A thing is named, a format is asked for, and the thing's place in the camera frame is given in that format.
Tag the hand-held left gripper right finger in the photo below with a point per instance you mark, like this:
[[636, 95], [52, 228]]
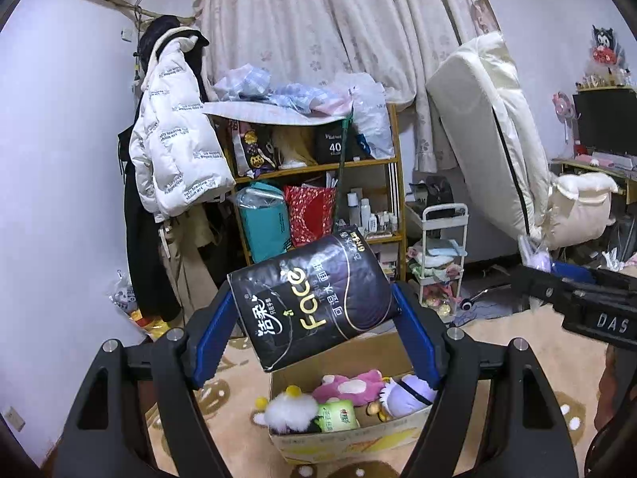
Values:
[[418, 338]]

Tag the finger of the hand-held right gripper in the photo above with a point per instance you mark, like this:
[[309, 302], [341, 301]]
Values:
[[540, 286], [572, 271]]

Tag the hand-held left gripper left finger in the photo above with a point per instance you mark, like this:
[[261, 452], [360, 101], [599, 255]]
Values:
[[209, 353]]

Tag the white purple plush toy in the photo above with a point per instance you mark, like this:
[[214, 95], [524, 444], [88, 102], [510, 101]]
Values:
[[403, 398]]

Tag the pink plush toy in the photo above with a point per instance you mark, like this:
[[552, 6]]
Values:
[[348, 386]]

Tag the white fluffy plush toy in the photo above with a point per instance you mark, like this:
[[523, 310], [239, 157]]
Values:
[[291, 411]]

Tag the green tissue pack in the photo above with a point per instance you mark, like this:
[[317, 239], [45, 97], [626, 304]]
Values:
[[338, 416]]

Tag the black tissue pack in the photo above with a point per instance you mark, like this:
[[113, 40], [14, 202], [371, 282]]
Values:
[[308, 298]]

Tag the cardboard box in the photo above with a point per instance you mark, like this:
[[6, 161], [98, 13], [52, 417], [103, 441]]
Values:
[[348, 445]]

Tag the person's right hand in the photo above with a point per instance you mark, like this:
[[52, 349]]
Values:
[[609, 373]]

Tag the purple plastic bag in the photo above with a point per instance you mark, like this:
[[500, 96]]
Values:
[[535, 256]]

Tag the beige patterned rug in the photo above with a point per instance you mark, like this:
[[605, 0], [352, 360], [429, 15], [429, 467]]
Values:
[[497, 323]]

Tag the office chair base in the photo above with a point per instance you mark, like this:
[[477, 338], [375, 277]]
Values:
[[480, 296]]

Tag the cream cushion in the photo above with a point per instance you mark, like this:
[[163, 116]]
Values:
[[577, 209]]

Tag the beige coat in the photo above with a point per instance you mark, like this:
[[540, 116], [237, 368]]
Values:
[[189, 269]]

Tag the plastic bag of toys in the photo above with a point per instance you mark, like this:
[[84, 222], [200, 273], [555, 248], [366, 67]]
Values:
[[124, 298]]

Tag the cluttered low desk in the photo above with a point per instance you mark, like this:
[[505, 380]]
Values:
[[597, 167]]

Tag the black coat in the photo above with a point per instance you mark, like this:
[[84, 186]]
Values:
[[144, 259]]

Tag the white trolley cart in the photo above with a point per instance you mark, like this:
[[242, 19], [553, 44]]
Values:
[[445, 207]]

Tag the teal bag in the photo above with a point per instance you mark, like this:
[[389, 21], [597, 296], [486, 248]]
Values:
[[263, 234]]

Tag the group of toiletry bottles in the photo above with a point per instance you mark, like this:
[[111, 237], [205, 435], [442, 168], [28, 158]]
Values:
[[366, 211]]

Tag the black monitor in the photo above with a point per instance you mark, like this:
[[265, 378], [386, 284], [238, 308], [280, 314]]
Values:
[[607, 119]]

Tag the white upright folders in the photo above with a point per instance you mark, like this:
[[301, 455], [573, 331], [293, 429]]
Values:
[[392, 184]]

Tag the red gift bag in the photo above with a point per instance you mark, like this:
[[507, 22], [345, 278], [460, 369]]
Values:
[[308, 214]]

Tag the pink desk fan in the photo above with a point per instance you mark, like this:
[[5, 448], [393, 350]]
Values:
[[563, 105]]

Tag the green pole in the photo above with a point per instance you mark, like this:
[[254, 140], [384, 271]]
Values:
[[342, 179]]

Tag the wooden shelf unit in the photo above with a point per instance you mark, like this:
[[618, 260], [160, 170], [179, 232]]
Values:
[[368, 163]]

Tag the white mattress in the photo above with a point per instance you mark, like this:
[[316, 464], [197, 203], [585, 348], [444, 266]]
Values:
[[477, 109]]

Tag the purple printed bag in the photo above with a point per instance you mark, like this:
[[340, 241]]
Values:
[[251, 152]]

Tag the white puffer jacket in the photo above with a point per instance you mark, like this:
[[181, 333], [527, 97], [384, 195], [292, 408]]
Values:
[[174, 149]]

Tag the black printed box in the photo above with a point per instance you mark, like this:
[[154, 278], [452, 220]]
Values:
[[331, 147]]

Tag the plush doll bouquet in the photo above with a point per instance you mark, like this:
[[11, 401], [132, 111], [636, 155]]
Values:
[[604, 55]]

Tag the white plastic bag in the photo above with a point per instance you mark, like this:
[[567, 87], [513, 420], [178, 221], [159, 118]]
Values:
[[371, 109]]

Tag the white flat board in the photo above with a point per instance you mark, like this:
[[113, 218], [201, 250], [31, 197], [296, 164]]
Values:
[[259, 114]]

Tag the pile of folded clothes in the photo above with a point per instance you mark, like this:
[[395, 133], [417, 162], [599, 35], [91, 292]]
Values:
[[293, 97]]

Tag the cream floral curtain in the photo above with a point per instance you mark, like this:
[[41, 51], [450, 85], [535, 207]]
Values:
[[323, 20]]

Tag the wooden branch hanger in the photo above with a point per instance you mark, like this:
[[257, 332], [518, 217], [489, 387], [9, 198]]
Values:
[[149, 12]]

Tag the white wall socket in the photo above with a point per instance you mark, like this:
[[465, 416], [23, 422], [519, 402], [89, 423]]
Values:
[[14, 418]]

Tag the white wall box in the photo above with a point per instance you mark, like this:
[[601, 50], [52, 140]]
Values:
[[127, 34]]

